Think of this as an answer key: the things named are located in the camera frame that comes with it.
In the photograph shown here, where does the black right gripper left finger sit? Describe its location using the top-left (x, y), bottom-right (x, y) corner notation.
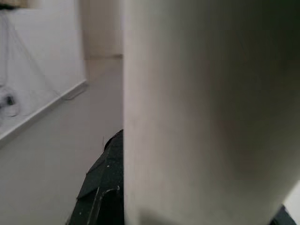
top-left (65, 128), bottom-right (125, 225)

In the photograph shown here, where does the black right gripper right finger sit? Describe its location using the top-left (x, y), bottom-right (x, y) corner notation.
top-left (269, 205), bottom-right (300, 225)

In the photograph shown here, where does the white plastic table leg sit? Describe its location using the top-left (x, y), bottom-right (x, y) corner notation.
top-left (121, 0), bottom-right (300, 225)

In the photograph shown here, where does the black wall cable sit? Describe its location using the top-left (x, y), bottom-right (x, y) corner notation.
top-left (0, 9), bottom-right (63, 118)

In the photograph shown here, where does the black wall shelf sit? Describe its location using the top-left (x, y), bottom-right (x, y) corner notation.
top-left (0, 0), bottom-right (30, 10)

